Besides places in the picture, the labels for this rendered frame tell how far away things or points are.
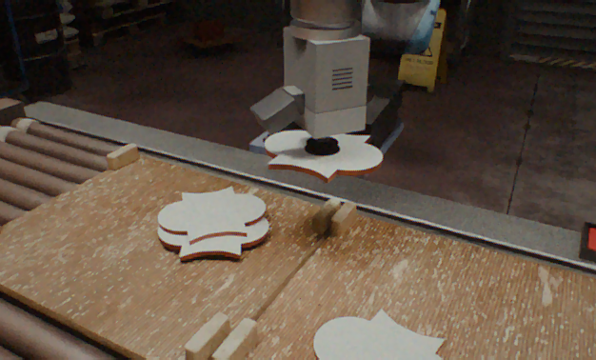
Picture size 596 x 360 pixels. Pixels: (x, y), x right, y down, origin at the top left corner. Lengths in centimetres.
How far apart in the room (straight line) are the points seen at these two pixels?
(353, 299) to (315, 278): 6
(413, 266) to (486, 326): 12
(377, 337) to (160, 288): 26
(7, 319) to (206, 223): 26
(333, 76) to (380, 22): 49
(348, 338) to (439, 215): 33
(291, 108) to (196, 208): 24
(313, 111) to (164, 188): 37
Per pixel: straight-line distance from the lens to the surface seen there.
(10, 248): 79
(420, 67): 422
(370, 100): 113
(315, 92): 56
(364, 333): 57
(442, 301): 64
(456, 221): 83
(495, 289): 68
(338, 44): 55
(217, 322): 56
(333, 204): 74
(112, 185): 89
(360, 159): 61
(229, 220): 71
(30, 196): 95
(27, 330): 68
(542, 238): 83
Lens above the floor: 135
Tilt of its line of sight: 28 degrees down
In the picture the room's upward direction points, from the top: straight up
